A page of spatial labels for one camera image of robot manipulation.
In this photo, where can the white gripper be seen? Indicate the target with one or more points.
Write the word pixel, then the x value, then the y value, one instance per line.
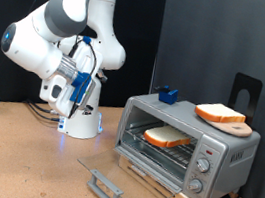
pixel 55 95

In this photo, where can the black spatula blue grip block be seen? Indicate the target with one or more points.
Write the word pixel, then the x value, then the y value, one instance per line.
pixel 168 96

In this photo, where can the white bread slice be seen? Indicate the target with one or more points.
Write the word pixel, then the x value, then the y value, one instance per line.
pixel 167 136
pixel 219 113

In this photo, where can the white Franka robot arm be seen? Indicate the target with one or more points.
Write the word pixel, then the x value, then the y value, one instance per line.
pixel 29 49

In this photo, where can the silver oven knob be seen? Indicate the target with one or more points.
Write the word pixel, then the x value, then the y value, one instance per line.
pixel 195 185
pixel 203 165

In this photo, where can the silver toaster oven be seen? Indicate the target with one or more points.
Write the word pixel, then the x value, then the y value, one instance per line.
pixel 239 170

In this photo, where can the small wooden serving board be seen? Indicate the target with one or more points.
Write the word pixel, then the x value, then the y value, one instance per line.
pixel 235 129

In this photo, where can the black metal bracket with hole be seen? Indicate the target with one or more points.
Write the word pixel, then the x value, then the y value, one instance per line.
pixel 255 88

